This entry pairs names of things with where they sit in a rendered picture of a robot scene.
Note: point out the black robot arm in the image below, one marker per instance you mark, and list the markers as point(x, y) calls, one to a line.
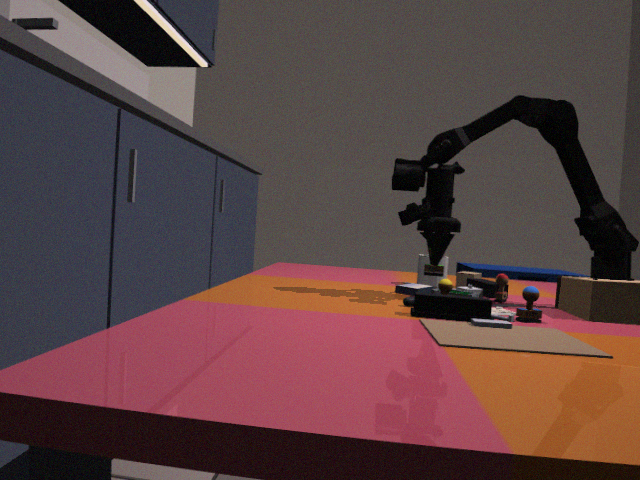
point(557, 122)

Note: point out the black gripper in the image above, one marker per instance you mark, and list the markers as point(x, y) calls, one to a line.
point(437, 229)

